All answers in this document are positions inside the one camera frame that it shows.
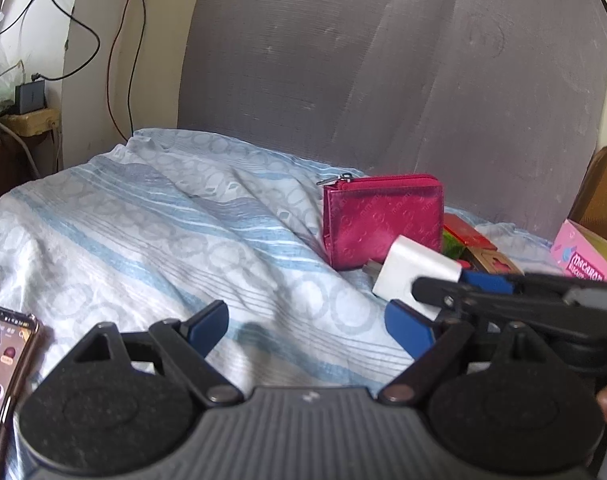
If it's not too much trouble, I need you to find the red flat box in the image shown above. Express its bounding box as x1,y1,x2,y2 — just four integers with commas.
442,212,499,252

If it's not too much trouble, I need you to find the black cable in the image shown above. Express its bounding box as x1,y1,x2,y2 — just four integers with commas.
0,0,102,83
128,0,148,134

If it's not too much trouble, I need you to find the white charger adapter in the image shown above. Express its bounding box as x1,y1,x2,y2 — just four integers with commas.
363,235,465,307

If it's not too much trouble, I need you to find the red cable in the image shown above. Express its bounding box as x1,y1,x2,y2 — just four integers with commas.
106,0,142,139

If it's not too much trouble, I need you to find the brown woven chair back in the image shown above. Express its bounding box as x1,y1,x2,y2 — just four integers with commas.
567,146,607,242

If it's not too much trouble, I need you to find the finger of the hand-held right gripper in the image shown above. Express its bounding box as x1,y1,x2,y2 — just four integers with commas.
412,276,567,333
457,269,577,297

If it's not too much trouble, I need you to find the pink tin box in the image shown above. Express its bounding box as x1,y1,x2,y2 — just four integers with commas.
552,217,607,289

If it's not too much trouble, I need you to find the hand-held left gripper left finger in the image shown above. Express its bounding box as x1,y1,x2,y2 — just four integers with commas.
73,300,244,407

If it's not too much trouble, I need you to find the green packet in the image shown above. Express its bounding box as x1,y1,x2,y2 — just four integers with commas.
442,232,468,263

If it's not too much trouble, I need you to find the blue striped bedsheet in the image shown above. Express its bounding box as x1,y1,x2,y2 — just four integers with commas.
0,127,567,480

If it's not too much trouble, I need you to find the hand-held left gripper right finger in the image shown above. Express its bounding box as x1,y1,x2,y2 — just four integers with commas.
378,299,547,407

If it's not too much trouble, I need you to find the pink zip wallet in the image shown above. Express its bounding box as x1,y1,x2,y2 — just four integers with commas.
317,172,445,272

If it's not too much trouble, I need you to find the smartphone with gold case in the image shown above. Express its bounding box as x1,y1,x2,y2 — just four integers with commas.
0,302,43,480

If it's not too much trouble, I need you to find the dark wooden cabinet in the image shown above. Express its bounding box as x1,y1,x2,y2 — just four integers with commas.
0,132,40,208

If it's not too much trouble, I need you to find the yellowed wall socket box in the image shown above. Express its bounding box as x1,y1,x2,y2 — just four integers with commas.
0,106,62,137

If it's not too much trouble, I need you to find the grey upright mattress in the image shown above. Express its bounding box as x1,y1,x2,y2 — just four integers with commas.
176,0,607,242

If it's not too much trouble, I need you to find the black power adapter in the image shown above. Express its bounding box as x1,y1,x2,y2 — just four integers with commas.
14,81,47,115

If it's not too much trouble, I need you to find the white cable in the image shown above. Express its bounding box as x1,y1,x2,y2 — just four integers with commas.
0,119,43,180

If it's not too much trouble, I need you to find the small brown cardboard box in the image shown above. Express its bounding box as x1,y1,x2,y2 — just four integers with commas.
464,246,525,277

